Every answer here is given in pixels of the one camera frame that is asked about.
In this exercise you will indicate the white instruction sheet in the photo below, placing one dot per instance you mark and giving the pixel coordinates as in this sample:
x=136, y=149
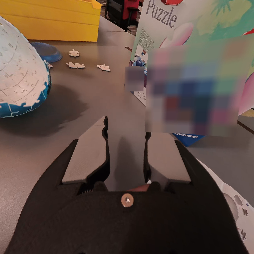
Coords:
x=242, y=214

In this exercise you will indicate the white puzzle piece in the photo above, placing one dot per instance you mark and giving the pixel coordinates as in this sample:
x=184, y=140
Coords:
x=103, y=67
x=50, y=65
x=74, y=53
x=75, y=65

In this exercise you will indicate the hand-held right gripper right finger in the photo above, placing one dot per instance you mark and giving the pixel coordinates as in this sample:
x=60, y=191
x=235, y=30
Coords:
x=166, y=158

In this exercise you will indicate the blue puzzle ball stand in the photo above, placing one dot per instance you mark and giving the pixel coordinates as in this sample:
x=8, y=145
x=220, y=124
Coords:
x=46, y=52

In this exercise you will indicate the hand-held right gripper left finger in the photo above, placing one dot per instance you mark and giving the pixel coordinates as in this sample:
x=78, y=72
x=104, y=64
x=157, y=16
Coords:
x=89, y=152

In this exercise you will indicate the cartoon puzzle box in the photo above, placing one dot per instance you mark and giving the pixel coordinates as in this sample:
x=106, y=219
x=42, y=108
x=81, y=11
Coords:
x=158, y=29

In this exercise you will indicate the black and red chair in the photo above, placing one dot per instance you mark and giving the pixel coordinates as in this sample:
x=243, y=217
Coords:
x=123, y=13

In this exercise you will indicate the yellow plastic tray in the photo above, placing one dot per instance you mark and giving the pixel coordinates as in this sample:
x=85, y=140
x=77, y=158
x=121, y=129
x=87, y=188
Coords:
x=49, y=19

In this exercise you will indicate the partly built puzzle ball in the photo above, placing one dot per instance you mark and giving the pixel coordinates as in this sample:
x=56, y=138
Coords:
x=19, y=75

